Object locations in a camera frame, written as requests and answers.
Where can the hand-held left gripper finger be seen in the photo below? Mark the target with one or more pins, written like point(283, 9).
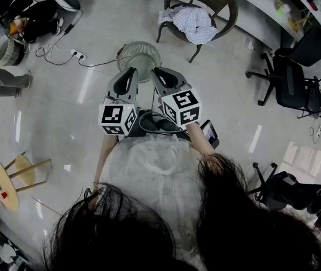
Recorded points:
point(119, 85)
point(130, 85)

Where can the person's right forearm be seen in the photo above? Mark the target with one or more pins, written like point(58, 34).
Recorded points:
point(201, 140)

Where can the white blue checked shirt clothes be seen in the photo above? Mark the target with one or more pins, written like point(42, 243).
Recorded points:
point(197, 24)

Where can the grey white woven basket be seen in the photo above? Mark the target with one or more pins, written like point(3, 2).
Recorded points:
point(8, 52)

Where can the black office chair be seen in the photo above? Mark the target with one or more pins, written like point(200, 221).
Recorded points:
point(287, 80)
point(296, 190)

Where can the yellow stand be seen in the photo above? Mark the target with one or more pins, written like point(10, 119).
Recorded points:
point(293, 24)

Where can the person's left forearm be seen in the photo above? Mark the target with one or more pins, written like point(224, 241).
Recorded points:
point(104, 157)

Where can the person's white blouse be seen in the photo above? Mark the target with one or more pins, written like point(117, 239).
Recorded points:
point(155, 162)

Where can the white power strip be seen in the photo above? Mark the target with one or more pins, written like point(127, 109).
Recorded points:
point(78, 54)

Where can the orange bag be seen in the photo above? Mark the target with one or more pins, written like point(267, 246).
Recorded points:
point(15, 28)

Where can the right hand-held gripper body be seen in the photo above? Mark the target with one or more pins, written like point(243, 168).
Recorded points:
point(186, 114)

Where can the grey slatted laundry basket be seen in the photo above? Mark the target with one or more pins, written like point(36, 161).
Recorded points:
point(138, 58)

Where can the red block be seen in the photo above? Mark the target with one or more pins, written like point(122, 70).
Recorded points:
point(4, 195)

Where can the person's black trousers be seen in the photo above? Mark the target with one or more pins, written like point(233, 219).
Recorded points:
point(167, 127)

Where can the black screen device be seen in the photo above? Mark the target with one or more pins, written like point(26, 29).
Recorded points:
point(209, 131)

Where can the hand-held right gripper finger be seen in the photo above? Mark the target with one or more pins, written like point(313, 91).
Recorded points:
point(170, 76)
point(162, 82)

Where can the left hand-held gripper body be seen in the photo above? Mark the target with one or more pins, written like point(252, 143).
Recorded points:
point(115, 120)

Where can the green yellow object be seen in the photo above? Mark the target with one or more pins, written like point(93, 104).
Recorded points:
point(283, 8)

